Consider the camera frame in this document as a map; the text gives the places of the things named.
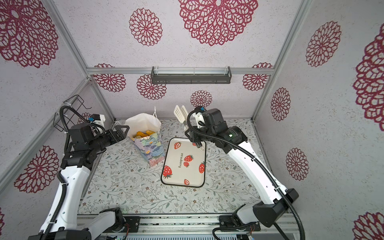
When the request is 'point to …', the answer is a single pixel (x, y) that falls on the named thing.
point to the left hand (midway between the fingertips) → (123, 132)
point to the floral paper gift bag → (144, 129)
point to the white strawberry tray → (184, 163)
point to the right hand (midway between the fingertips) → (188, 129)
